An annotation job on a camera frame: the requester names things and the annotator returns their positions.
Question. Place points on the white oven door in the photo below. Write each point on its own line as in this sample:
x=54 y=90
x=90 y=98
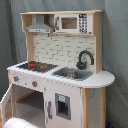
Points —
x=6 y=105

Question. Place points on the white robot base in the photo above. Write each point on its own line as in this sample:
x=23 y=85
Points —
x=18 y=123

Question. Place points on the wooden toy kitchen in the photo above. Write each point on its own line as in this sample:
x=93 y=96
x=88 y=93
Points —
x=73 y=50

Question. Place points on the grey toy sink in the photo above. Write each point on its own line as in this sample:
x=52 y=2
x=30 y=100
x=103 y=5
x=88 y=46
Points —
x=73 y=74

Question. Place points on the black toy stovetop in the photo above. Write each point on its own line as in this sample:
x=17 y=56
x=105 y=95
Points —
x=37 y=66

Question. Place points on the right red stove knob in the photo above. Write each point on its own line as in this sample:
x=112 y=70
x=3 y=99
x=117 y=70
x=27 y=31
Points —
x=34 y=83

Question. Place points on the red stove knob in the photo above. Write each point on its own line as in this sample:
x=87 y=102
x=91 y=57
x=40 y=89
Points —
x=34 y=83
x=15 y=78

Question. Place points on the white cabinet door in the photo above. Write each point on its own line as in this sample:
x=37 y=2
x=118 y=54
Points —
x=62 y=106

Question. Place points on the toy microwave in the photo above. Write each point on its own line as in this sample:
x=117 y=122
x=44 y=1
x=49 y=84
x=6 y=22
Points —
x=73 y=23

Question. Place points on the grey range hood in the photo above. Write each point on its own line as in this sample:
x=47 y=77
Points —
x=39 y=26

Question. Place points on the left red stove knob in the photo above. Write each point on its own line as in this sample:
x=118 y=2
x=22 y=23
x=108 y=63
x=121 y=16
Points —
x=15 y=78

